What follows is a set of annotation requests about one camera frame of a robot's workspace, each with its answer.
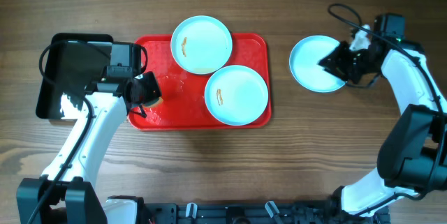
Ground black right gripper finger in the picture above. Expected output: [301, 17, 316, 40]
[323, 41, 351, 64]
[318, 61, 351, 81]

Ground orange and green sponge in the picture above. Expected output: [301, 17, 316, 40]
[142, 97, 163, 108]

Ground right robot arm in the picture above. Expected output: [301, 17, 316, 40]
[318, 13, 446, 217]

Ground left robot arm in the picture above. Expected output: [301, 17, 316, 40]
[16, 43, 162, 223]

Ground white plate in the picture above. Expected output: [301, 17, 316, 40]
[289, 35, 346, 93]
[204, 65, 269, 126]
[170, 15, 233, 75]

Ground black water tray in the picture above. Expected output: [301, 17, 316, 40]
[36, 33, 113, 120]

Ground white plate top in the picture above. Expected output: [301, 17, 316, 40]
[170, 15, 233, 75]

